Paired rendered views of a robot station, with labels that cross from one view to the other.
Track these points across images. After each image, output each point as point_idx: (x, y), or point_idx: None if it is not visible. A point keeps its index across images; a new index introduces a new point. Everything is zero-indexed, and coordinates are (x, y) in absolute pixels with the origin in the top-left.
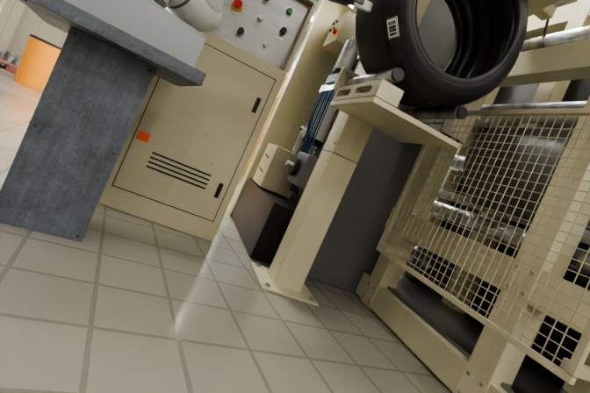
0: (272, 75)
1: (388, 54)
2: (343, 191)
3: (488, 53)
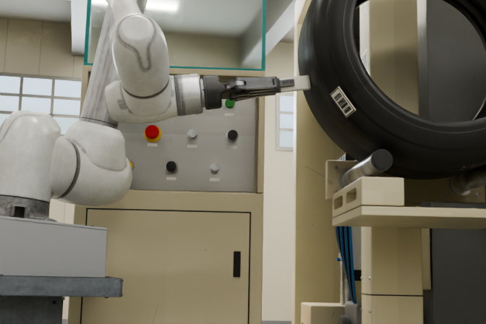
0: (242, 207)
1: (359, 135)
2: None
3: None
